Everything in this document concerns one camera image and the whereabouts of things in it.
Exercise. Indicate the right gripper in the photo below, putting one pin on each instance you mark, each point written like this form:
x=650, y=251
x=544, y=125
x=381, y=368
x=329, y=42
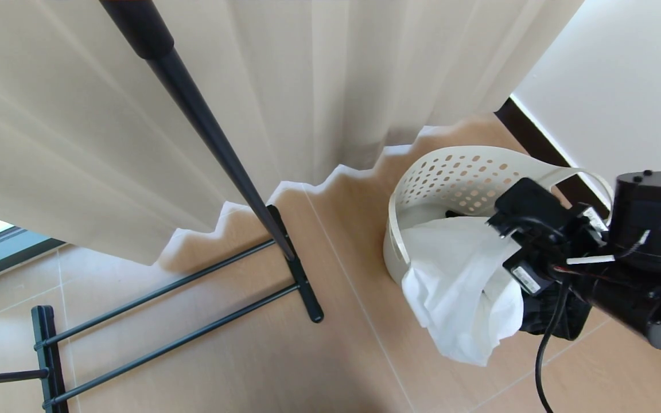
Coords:
x=640, y=304

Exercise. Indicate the white printed t-shirt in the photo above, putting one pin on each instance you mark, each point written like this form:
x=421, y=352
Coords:
x=457, y=275

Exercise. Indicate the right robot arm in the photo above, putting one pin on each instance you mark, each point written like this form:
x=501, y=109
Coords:
x=652, y=218

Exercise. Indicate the white laundry basket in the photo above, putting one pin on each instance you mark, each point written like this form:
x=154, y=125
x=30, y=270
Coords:
x=451, y=175

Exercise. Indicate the black clothes rack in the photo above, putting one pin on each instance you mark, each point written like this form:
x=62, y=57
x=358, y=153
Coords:
x=204, y=120

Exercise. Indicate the black garment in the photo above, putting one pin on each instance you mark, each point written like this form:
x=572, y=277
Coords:
x=563, y=321

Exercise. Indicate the beige curtain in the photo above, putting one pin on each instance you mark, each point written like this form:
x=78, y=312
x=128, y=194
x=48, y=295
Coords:
x=365, y=74

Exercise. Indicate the window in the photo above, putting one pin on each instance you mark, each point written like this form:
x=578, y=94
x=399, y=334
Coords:
x=3, y=258

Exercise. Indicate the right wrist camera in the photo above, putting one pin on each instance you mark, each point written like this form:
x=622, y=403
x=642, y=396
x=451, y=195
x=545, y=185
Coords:
x=528, y=201

